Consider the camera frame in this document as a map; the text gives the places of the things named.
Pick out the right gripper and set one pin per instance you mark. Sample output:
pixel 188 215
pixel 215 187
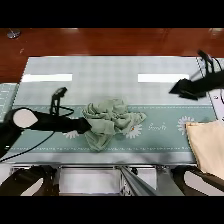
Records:
pixel 191 88

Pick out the pale green T-shirt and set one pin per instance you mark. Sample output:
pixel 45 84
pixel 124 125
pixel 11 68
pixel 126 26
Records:
pixel 110 120

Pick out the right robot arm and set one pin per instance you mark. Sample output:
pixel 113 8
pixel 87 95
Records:
pixel 215 81

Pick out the beige garment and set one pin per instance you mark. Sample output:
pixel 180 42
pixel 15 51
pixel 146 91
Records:
pixel 208 143

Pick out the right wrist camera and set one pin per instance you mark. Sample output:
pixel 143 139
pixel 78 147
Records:
pixel 206 61

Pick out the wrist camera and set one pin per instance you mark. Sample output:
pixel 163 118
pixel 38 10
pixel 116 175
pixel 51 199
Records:
pixel 206 61
pixel 57 96

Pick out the silver frame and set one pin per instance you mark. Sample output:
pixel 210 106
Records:
pixel 133 181

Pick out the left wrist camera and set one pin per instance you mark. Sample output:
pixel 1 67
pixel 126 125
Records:
pixel 57 96

